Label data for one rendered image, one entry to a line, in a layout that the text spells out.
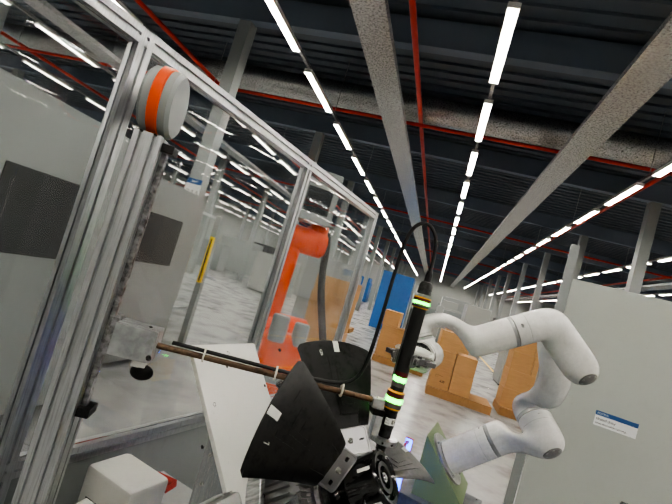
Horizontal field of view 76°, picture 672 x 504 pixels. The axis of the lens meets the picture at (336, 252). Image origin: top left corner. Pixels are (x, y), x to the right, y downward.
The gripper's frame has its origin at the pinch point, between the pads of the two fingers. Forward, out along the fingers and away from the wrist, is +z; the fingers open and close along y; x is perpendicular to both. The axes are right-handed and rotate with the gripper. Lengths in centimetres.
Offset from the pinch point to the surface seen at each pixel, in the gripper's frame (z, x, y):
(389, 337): -891, -76, 257
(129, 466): 16, -50, 60
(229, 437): 21.0, -27.9, 29.0
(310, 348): 5.0, -5.3, 23.3
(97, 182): 43, 19, 70
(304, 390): 29.7, -8.8, 10.3
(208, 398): 24.8, -20.6, 35.1
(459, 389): -757, -113, 62
